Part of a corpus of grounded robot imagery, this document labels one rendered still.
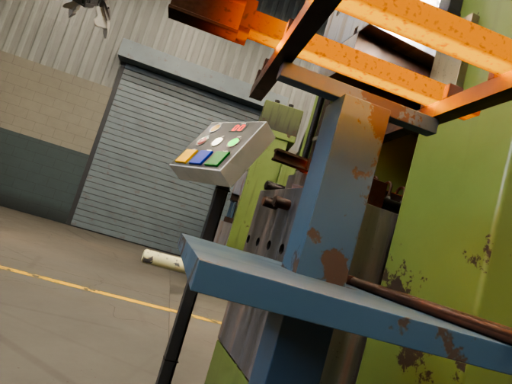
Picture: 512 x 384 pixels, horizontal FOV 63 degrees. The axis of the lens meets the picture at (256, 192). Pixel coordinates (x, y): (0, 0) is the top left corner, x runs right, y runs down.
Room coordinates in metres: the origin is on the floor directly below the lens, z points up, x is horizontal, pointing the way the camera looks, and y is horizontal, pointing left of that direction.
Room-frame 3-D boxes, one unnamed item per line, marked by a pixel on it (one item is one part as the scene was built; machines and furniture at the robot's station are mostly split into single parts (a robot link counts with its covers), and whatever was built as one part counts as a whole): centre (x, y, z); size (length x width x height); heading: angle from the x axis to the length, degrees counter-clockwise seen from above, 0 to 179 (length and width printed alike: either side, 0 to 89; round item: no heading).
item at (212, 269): (0.49, -0.09, 0.74); 0.40 x 0.30 x 0.02; 10
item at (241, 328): (1.13, -0.34, 0.69); 0.56 x 0.38 x 0.45; 108
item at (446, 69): (0.86, -0.33, 1.27); 0.09 x 0.02 x 0.17; 18
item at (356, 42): (1.18, -0.31, 1.32); 0.42 x 0.20 x 0.10; 108
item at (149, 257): (1.42, 0.08, 0.62); 0.44 x 0.05 x 0.05; 108
